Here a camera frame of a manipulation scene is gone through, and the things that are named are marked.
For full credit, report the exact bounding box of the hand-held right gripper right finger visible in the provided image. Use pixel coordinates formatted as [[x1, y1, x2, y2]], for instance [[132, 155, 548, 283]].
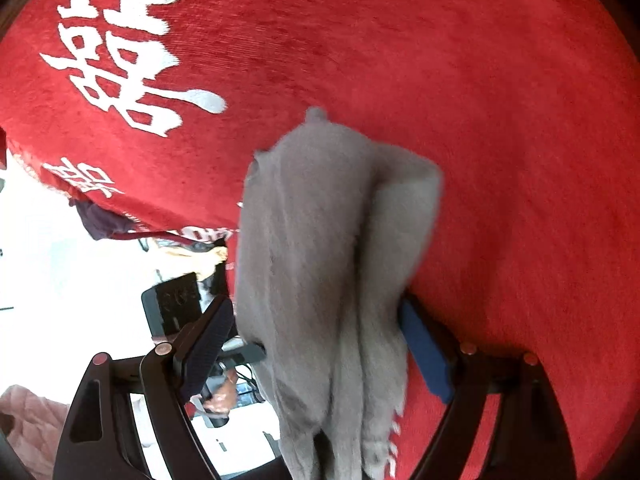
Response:
[[397, 295, 578, 480]]

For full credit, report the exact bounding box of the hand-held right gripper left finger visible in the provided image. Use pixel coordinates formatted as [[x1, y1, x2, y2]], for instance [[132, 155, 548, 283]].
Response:
[[52, 296, 236, 480]]

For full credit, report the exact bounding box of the grey knit sweater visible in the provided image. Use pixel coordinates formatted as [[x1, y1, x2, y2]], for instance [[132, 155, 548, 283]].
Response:
[[234, 106, 445, 480]]

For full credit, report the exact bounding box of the person's left hand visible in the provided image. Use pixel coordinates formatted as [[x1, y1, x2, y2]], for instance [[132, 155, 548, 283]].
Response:
[[204, 370, 240, 413]]

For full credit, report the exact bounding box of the dark purple cloth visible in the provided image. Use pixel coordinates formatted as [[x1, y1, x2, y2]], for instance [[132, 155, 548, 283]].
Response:
[[70, 199, 151, 241]]

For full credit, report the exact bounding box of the pink cloth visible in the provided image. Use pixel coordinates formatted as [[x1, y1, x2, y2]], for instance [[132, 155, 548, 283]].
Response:
[[0, 384, 68, 478]]

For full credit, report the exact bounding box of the red printed blanket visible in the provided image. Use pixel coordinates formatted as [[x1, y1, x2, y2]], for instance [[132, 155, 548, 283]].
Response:
[[0, 0, 640, 480]]

